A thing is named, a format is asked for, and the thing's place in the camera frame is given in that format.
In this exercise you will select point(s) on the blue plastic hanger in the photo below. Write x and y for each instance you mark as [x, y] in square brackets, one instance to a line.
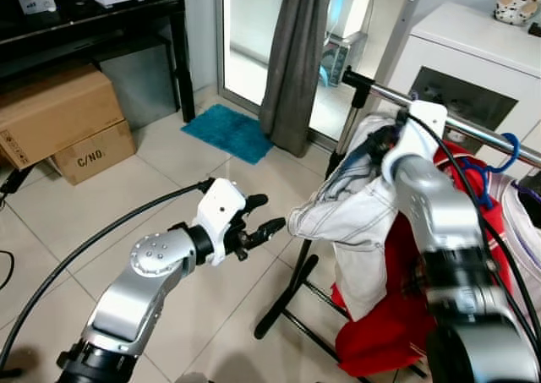
[516, 152]

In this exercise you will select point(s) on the teal bath mat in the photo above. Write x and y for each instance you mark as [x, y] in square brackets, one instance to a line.
[228, 134]

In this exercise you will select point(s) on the white shirt purple trim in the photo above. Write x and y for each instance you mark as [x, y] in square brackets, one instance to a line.
[524, 248]

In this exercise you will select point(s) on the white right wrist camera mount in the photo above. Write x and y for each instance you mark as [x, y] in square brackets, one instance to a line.
[423, 121]

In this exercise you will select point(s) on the glass sliding door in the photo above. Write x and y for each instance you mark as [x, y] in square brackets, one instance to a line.
[221, 36]

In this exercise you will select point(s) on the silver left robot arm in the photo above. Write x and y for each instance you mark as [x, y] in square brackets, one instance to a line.
[156, 256]

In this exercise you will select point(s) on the black clothes rack stand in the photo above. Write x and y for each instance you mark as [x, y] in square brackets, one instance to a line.
[287, 294]

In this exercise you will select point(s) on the spotted plush toy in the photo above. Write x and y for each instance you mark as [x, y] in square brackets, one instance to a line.
[517, 2]

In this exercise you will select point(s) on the large plain cardboard box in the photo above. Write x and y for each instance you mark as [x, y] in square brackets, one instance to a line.
[59, 112]

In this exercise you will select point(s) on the chrome clothes rack rail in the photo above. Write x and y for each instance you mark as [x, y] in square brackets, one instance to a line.
[385, 91]

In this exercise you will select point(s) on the red jacket white stripes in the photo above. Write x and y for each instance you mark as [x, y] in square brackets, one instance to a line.
[380, 341]

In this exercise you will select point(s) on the white cabinet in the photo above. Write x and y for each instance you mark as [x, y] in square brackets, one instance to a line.
[473, 45]

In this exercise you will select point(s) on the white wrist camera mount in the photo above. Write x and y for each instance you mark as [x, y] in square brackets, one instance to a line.
[423, 121]
[218, 205]

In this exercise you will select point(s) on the small printed cardboard box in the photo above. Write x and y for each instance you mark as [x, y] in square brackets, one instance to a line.
[93, 156]

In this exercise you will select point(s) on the white denim jacket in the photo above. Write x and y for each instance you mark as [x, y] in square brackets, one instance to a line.
[355, 214]

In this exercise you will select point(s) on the dark grey curtain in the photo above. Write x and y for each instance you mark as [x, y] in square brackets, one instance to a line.
[296, 62]

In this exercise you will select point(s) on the black table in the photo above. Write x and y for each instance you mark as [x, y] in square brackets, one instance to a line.
[84, 19]

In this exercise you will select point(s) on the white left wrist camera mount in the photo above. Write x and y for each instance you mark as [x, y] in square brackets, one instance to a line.
[218, 205]

